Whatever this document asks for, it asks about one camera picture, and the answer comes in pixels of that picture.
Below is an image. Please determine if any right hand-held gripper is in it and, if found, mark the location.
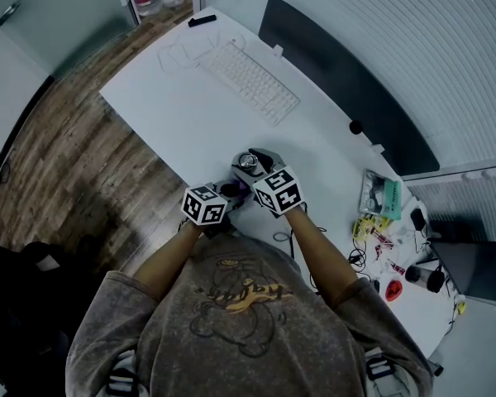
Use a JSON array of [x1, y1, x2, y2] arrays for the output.
[[230, 147, 307, 217]]

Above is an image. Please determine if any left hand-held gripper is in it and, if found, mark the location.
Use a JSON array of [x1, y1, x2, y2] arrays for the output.
[[180, 178, 251, 226]]

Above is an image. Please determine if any small metal cup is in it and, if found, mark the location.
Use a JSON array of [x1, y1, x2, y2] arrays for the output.
[[236, 151, 260, 172]]

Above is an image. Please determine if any person's left forearm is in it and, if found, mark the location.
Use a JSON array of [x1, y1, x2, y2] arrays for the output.
[[134, 220, 203, 304]]

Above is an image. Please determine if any person's right forearm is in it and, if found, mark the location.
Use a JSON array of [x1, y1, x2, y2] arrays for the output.
[[283, 208, 359, 309]]

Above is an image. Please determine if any white keyboard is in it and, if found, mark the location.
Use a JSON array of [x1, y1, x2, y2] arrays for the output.
[[200, 39, 301, 127]]

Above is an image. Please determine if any dark desk divider panel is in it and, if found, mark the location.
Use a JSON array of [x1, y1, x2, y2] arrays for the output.
[[258, 0, 441, 176]]

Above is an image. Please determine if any yellow snack packet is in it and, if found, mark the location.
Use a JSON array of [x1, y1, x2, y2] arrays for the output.
[[352, 216, 389, 242]]

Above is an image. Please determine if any teal package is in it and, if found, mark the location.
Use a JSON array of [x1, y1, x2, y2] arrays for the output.
[[382, 179, 403, 221]]

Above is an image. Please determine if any red sachet strip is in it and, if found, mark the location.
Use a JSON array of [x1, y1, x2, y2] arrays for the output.
[[370, 227, 406, 276]]

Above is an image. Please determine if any person's grey printed t-shirt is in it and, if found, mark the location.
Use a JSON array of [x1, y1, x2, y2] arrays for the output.
[[65, 236, 433, 397]]

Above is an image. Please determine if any black power adapter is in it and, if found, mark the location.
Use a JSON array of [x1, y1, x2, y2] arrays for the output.
[[409, 208, 427, 231]]

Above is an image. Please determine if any red round object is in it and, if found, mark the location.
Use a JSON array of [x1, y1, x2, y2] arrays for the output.
[[385, 279, 403, 302]]

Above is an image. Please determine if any black office chair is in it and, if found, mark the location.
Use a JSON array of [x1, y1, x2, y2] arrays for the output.
[[22, 233, 111, 309]]

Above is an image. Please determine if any black tumbler bottle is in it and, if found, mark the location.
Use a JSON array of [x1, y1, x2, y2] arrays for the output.
[[404, 265, 446, 293]]

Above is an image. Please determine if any frosted glass door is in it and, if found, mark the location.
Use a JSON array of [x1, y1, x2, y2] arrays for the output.
[[0, 0, 140, 78]]

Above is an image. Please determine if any black cable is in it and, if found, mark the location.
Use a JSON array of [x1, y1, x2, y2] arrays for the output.
[[272, 225, 373, 283]]

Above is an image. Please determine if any white keyboard cable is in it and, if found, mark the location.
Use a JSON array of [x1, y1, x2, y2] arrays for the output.
[[156, 35, 249, 74]]

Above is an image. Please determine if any black white striped strap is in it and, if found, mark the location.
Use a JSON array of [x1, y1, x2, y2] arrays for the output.
[[365, 356, 393, 382], [105, 372, 140, 396]]

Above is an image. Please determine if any metal door handle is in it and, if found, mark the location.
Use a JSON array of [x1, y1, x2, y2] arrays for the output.
[[0, 0, 23, 26]]

